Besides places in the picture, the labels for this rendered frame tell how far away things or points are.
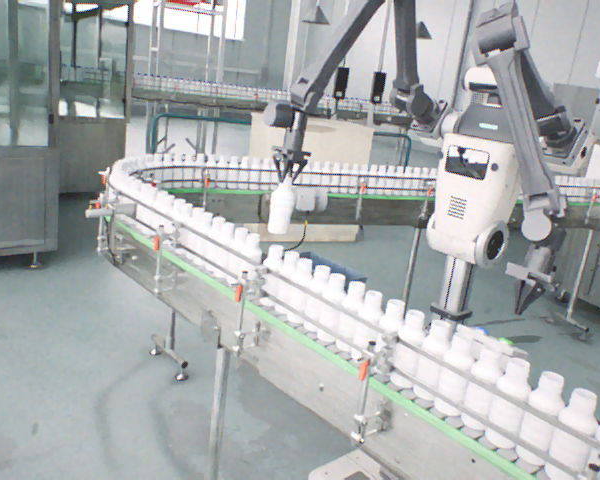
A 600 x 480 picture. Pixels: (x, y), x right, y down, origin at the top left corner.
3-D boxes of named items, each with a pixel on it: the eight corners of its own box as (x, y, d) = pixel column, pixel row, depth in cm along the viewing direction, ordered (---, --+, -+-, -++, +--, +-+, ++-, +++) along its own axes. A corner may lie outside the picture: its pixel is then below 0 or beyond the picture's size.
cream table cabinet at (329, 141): (331, 225, 666) (346, 121, 635) (357, 242, 612) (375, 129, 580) (239, 224, 622) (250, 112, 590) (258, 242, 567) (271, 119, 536)
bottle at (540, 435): (508, 453, 108) (528, 372, 103) (525, 443, 111) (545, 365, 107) (539, 472, 103) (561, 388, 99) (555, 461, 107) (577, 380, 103)
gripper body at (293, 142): (270, 151, 165) (274, 125, 163) (295, 155, 172) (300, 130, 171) (285, 155, 160) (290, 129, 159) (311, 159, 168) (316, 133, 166)
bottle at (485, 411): (453, 420, 116) (470, 344, 111) (470, 411, 120) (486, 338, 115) (480, 436, 112) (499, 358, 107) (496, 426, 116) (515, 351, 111)
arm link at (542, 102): (515, -20, 125) (469, 0, 130) (518, 24, 118) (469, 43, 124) (572, 110, 154) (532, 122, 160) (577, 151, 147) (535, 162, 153)
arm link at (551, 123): (566, 114, 157) (545, 120, 160) (556, 92, 150) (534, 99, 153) (570, 142, 153) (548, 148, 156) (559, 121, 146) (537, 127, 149)
